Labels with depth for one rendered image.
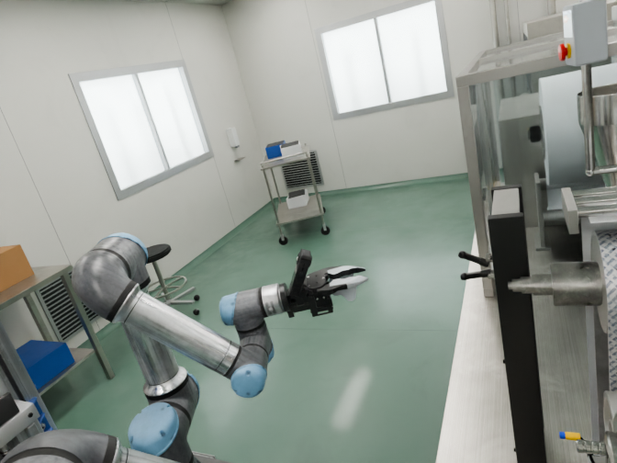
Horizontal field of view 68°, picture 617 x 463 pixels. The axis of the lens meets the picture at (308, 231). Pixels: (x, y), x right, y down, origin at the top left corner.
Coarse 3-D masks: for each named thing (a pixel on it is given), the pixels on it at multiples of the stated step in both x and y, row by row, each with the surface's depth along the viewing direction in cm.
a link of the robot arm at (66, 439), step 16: (48, 432) 63; (64, 432) 64; (80, 432) 66; (96, 432) 69; (16, 448) 60; (32, 448) 66; (64, 448) 61; (80, 448) 63; (96, 448) 65; (112, 448) 67; (128, 448) 71
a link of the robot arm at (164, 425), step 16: (144, 416) 110; (160, 416) 109; (176, 416) 110; (128, 432) 108; (144, 432) 106; (160, 432) 105; (176, 432) 108; (144, 448) 104; (160, 448) 105; (176, 448) 107
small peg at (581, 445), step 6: (576, 444) 52; (582, 444) 51; (588, 444) 51; (594, 444) 50; (600, 444) 50; (582, 450) 51; (588, 450) 50; (594, 450) 50; (600, 450) 50; (606, 450) 50
